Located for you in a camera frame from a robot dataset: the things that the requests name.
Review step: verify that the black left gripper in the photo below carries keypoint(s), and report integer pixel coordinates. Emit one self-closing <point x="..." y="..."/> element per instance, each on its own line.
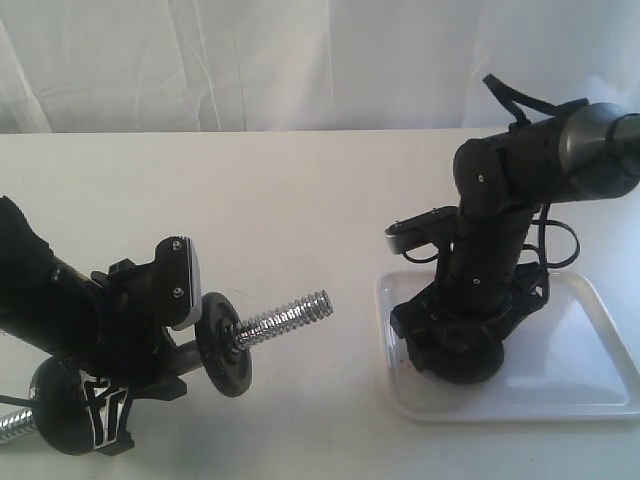
<point x="127" y="351"/>

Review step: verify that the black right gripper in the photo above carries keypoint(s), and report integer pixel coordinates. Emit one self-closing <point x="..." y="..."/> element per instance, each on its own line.
<point x="499" y="299"/>

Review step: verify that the black left-end weight plate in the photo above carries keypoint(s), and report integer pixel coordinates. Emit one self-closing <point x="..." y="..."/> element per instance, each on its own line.
<point x="59" y="411"/>

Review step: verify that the chrome threaded dumbbell bar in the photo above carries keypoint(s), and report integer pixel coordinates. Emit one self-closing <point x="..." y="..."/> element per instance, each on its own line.
<point x="186" y="358"/>

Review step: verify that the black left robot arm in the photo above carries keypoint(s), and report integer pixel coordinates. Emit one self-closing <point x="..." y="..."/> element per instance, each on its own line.
<point x="42" y="303"/>

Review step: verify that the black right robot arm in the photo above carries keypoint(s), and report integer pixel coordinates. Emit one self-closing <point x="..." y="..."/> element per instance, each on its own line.
<point x="508" y="182"/>

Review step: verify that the white rectangular tray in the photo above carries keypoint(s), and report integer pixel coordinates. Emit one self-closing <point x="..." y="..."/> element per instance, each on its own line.
<point x="567" y="362"/>

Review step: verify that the white backdrop curtain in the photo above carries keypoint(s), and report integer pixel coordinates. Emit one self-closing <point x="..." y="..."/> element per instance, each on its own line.
<point x="136" y="66"/>

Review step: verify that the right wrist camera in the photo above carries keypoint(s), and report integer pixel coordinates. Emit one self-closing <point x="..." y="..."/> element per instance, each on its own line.
<point x="433" y="227"/>

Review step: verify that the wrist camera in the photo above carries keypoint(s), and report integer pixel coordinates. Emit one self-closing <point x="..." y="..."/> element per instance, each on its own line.
<point x="175" y="283"/>
<point x="433" y="227"/>

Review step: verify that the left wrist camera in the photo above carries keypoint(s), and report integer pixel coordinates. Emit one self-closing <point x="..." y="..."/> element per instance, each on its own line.
<point x="175" y="283"/>

